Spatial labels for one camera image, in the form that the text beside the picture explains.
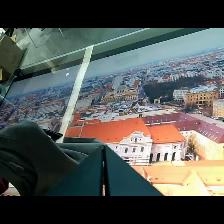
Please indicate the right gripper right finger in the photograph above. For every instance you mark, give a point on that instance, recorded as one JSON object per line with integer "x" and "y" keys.
{"x": 123, "y": 180}

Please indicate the dark red garment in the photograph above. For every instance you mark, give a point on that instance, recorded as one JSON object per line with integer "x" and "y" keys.
{"x": 3, "y": 186}

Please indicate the grey garment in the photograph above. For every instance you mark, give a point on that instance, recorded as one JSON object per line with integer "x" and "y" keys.
{"x": 30, "y": 156}

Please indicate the brown cardboard box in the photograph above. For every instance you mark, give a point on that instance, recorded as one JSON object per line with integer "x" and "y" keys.
{"x": 9, "y": 55}

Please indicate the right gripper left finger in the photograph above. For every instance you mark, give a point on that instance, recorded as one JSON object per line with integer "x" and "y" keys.
{"x": 85, "y": 180}

